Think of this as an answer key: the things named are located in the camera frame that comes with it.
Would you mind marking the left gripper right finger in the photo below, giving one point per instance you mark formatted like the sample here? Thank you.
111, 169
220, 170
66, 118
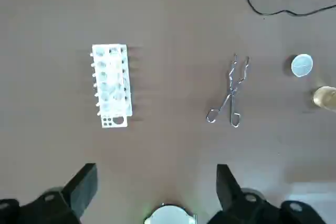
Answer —
228, 190

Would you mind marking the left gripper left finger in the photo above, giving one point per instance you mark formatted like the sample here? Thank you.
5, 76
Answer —
76, 187

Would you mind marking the metal crucible tongs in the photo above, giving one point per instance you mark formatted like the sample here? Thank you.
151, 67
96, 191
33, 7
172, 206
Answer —
231, 91

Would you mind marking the white test tube rack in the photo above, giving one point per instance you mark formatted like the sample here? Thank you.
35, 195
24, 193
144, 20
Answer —
115, 82

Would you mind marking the beaker with yellow liquid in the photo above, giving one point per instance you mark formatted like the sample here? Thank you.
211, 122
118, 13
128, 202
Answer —
326, 98

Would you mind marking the small white porcelain dish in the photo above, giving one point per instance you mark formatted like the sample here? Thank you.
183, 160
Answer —
302, 65

